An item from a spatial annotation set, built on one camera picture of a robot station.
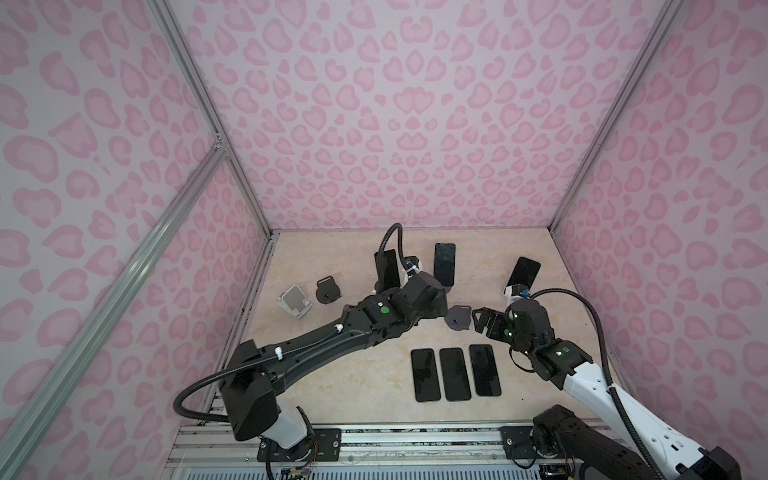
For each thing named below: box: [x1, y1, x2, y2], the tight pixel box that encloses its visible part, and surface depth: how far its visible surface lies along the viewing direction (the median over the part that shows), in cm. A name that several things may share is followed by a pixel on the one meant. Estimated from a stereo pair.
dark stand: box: [316, 275, 342, 305], surface depth 100 cm
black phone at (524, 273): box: [504, 256, 541, 294], surface depth 97 cm
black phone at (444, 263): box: [434, 243, 456, 286], surface depth 99 cm
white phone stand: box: [277, 284, 313, 319], surface depth 97 cm
